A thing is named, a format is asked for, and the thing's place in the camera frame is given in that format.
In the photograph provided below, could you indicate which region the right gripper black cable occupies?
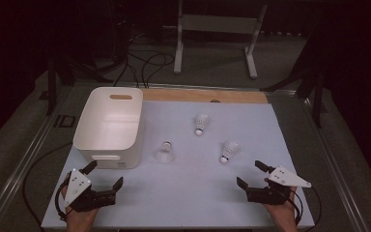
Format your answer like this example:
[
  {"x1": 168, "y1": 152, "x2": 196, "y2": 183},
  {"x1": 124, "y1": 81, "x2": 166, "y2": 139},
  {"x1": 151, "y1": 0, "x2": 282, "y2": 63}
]
[{"x1": 283, "y1": 185, "x2": 323, "y2": 228}]

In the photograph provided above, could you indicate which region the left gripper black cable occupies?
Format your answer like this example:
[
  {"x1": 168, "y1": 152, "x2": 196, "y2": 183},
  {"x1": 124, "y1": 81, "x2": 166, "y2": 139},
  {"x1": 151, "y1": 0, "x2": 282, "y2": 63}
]
[{"x1": 22, "y1": 143, "x2": 75, "y2": 226}]

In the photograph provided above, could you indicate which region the white plastic bin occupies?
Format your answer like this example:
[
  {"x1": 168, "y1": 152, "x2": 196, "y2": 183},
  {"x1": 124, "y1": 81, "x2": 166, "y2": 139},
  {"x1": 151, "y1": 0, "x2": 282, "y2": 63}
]
[{"x1": 72, "y1": 86, "x2": 145, "y2": 170}]

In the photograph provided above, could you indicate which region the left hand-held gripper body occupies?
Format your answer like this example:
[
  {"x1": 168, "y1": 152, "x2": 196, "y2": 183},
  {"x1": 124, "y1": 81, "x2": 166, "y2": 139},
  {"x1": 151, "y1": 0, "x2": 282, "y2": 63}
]
[{"x1": 64, "y1": 167, "x2": 117, "y2": 214}]

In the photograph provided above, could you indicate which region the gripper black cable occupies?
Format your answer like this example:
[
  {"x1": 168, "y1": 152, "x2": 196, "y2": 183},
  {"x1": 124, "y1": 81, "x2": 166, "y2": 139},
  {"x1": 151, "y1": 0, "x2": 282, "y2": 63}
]
[
  {"x1": 22, "y1": 143, "x2": 75, "y2": 226},
  {"x1": 283, "y1": 185, "x2": 323, "y2": 228}
]

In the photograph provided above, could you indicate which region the person's left hand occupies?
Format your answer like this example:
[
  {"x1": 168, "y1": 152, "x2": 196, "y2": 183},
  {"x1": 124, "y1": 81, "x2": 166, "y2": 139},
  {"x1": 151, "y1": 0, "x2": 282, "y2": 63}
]
[{"x1": 60, "y1": 173, "x2": 100, "y2": 232}]

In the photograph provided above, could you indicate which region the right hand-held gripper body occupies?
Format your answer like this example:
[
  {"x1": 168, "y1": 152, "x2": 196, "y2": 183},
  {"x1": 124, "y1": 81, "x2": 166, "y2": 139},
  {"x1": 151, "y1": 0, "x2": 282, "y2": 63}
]
[{"x1": 244, "y1": 164, "x2": 313, "y2": 207}]

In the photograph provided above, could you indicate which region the person's right hand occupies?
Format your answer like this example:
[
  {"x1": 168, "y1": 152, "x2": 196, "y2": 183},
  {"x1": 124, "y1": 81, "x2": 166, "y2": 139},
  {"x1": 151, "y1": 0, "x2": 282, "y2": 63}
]
[{"x1": 263, "y1": 187, "x2": 300, "y2": 232}]

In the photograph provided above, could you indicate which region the metal floor rail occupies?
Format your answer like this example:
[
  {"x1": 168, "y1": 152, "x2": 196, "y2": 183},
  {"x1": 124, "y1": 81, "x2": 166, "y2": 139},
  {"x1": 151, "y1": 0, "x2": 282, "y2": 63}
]
[
  {"x1": 73, "y1": 81, "x2": 299, "y2": 97},
  {"x1": 300, "y1": 95, "x2": 370, "y2": 232},
  {"x1": 0, "y1": 86, "x2": 75, "y2": 232}
]

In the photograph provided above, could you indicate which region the black tripod stand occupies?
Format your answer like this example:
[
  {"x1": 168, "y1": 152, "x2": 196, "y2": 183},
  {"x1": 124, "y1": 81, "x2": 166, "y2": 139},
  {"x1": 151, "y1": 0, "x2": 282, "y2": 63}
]
[
  {"x1": 260, "y1": 13, "x2": 325, "y2": 129},
  {"x1": 46, "y1": 54, "x2": 114, "y2": 116}
]

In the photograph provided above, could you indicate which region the black floor cable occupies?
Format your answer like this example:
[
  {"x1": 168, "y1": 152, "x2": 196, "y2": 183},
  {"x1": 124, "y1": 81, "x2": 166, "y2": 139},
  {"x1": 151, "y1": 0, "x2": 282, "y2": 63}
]
[
  {"x1": 112, "y1": 52, "x2": 140, "y2": 89},
  {"x1": 140, "y1": 52, "x2": 176, "y2": 89}
]

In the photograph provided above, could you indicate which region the pale blue table mat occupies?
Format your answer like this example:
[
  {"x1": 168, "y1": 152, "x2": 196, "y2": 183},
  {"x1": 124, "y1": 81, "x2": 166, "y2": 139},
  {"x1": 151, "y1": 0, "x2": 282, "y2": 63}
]
[{"x1": 41, "y1": 100, "x2": 316, "y2": 230}]

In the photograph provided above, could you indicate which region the white metal stand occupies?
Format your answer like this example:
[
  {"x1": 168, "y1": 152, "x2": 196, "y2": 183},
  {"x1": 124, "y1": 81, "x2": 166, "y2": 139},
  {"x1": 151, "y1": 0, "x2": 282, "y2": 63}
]
[{"x1": 173, "y1": 0, "x2": 269, "y2": 80}]

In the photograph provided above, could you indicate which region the white shuttlecock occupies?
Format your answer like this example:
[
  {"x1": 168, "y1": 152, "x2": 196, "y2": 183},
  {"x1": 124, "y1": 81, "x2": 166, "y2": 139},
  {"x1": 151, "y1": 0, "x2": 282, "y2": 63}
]
[
  {"x1": 194, "y1": 113, "x2": 211, "y2": 137},
  {"x1": 155, "y1": 140, "x2": 176, "y2": 164},
  {"x1": 218, "y1": 139, "x2": 240, "y2": 165}
]

